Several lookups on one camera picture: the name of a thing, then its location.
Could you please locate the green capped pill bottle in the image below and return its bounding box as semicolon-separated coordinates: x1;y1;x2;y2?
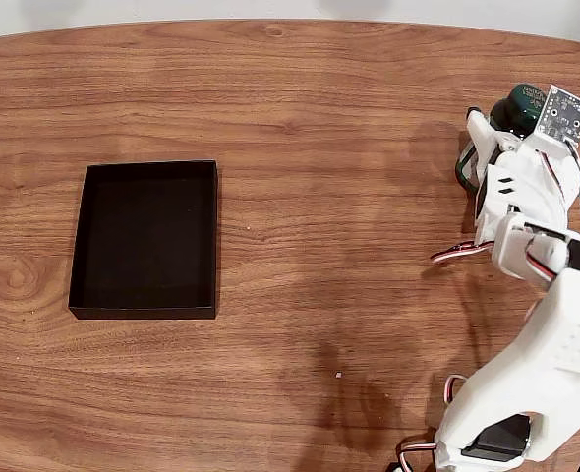
454;83;550;198

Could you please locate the shallow black box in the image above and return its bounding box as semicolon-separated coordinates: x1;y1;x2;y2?
68;159;220;321

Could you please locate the red white black servo wire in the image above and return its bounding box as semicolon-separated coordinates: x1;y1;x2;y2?
431;239;493;266
396;441;441;472
540;151;569;207

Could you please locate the camera board on white mount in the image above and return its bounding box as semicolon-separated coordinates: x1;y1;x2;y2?
518;84;580;161

